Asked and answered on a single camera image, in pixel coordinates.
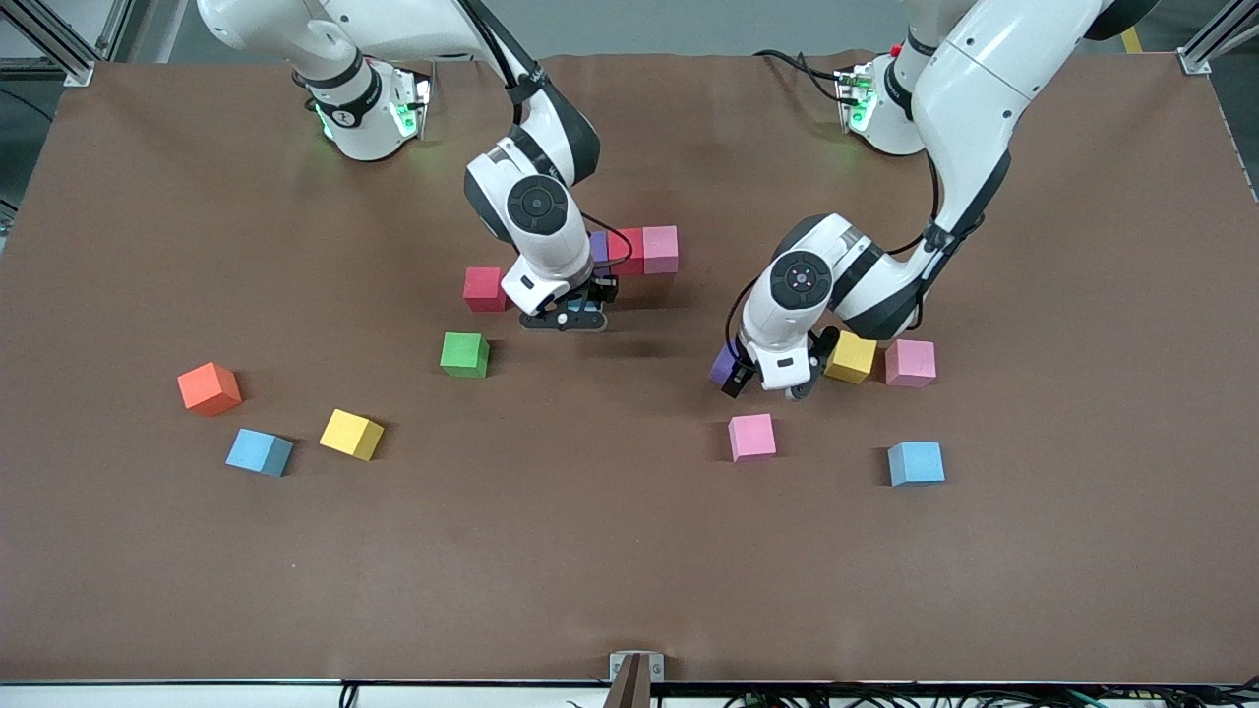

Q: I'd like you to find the red foam cube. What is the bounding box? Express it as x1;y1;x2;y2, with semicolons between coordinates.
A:
463;266;510;314
608;228;646;277

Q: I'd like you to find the pink foam cube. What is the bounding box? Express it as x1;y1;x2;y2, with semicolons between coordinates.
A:
728;413;778;463
884;338;938;389
643;226;681;275

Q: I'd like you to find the green foam cube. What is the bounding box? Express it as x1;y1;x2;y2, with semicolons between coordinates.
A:
439;331;492;381

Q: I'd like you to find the yellow foam cube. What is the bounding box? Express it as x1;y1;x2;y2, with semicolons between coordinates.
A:
824;331;878;385
319;408;386;463

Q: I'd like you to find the brown table mat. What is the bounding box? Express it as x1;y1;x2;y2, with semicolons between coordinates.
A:
0;51;1259;685

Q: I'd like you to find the brown pointed bar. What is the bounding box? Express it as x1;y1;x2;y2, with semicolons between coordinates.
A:
602;655;654;708

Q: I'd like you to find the orange foam cube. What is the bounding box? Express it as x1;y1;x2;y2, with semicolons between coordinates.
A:
177;361;244;419

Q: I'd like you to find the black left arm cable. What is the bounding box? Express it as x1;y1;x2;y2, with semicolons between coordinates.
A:
726;147;985;343

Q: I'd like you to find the black base cable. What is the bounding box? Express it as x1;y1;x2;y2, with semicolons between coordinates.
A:
753;47;849;105

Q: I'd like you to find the grey metal bracket plate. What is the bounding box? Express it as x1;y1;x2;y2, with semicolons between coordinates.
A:
608;651;666;685

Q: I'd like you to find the silver aluminium frame post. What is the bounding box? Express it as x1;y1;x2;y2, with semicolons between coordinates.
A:
1177;0;1259;76
18;0;134;88

